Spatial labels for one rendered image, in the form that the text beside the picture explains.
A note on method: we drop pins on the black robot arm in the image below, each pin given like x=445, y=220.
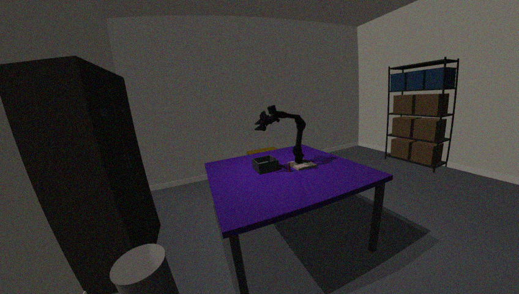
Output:
x=297, y=151

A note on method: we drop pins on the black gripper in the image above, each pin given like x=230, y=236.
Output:
x=264, y=120

